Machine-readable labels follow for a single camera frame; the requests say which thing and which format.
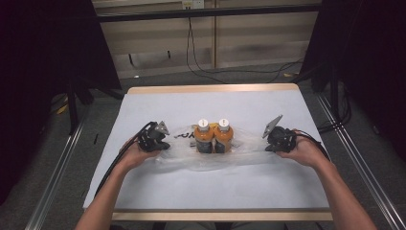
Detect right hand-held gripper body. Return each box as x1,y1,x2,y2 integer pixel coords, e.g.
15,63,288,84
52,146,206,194
261,114,298,153

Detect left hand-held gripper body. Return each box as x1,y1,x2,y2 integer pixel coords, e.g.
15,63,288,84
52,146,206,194
137,120,171,152

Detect clear plastic bag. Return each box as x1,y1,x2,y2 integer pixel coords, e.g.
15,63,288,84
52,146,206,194
152,125,280,173

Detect person's left hand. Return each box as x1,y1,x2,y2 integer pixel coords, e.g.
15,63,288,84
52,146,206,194
118,135,162,173

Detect person's right hand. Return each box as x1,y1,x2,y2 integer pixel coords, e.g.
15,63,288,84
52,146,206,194
276,128,330,171

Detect orange juice bottle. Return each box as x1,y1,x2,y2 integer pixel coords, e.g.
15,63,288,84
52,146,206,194
193,118,215,154
213,118,235,154

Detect white table cover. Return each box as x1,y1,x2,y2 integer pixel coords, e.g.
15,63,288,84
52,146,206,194
83,89,330,211

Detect black metal stand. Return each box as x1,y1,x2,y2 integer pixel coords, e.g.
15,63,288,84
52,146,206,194
292,61,342,127
65,75,95,136

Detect wooden table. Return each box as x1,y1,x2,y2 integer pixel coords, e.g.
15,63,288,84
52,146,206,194
83,83,333,222

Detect black curtain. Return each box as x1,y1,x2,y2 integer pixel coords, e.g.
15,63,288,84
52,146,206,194
300,0,406,161
0,0,123,205

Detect black horizontal bar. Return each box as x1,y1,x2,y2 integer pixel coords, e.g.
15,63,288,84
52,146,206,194
95,4,322,23

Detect right hand-held gripper cable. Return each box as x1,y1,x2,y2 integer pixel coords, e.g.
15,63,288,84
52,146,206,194
294,128,331,161

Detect hand-held gripper cable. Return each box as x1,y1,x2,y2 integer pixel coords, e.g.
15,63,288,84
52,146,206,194
294,128,331,161
94,121,156,198

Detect left hand-held gripper cable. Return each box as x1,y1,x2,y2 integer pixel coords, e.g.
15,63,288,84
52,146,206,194
94,121,156,198

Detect black floor cables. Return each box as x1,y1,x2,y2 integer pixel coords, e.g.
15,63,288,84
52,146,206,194
317,81,352,134

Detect aluminium floor rail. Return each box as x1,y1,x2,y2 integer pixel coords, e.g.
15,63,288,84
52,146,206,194
24,108,94,230
315,92,406,230

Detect black hanging cable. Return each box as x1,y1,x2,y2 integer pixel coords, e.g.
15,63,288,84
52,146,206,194
186,17,305,85

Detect white wall outlet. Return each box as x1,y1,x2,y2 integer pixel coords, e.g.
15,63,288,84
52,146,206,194
181,0,205,11

